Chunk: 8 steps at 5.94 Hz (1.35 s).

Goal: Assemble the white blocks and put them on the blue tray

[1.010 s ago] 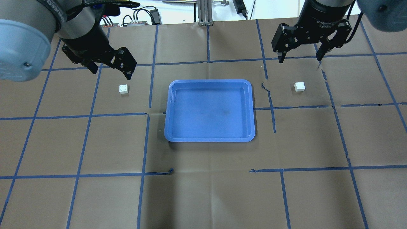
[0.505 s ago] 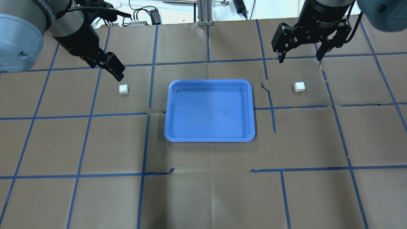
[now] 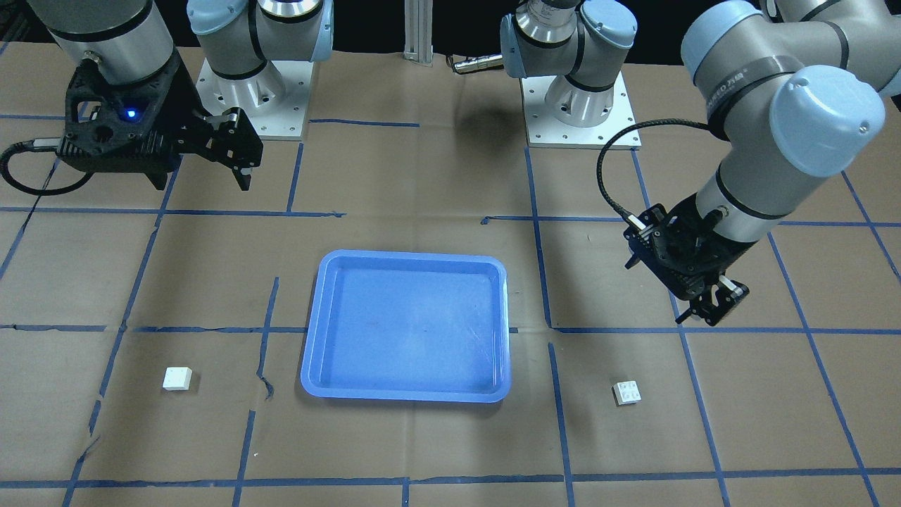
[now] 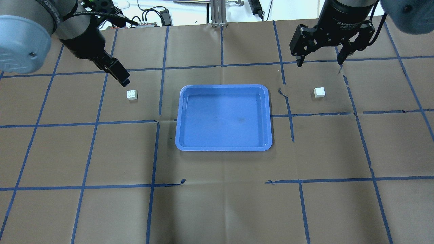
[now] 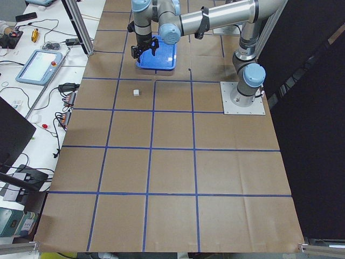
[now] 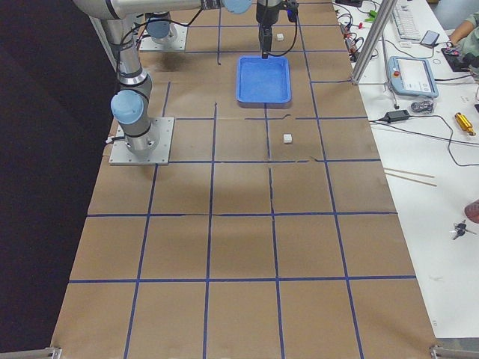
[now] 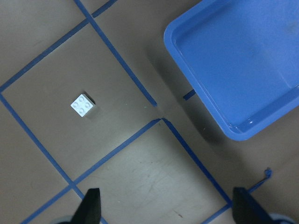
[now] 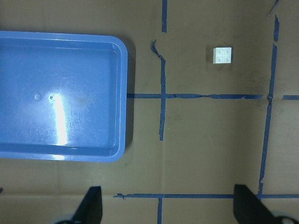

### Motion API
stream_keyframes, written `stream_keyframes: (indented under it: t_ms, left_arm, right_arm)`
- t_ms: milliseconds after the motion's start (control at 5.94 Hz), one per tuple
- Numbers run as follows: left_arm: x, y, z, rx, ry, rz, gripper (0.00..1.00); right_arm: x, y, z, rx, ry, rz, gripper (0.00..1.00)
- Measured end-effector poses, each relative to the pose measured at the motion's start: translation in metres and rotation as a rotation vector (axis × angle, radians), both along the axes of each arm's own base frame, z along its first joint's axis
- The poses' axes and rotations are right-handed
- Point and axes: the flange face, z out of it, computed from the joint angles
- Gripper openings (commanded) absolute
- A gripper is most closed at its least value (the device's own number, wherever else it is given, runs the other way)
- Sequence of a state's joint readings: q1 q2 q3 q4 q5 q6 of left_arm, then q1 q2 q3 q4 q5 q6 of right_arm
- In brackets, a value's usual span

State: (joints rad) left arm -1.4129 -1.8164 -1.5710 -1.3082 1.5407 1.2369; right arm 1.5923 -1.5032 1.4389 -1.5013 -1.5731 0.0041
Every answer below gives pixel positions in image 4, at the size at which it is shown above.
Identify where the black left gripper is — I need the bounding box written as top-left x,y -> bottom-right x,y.
58,20 -> 130,87

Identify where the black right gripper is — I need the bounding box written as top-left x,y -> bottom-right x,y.
289,7 -> 375,67

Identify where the blue plastic tray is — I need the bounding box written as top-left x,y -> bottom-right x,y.
175,84 -> 273,152

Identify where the aluminium profile post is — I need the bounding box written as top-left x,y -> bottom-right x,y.
210,0 -> 228,28

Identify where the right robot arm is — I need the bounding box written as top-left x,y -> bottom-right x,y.
289,0 -> 434,67

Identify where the white block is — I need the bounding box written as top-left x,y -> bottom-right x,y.
126,90 -> 138,101
313,87 -> 326,98

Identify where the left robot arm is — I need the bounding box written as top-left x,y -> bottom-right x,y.
0,0 -> 137,87

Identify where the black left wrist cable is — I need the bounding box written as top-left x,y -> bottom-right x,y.
73,10 -> 139,27

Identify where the black power adapter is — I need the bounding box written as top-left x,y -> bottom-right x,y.
248,0 -> 264,19

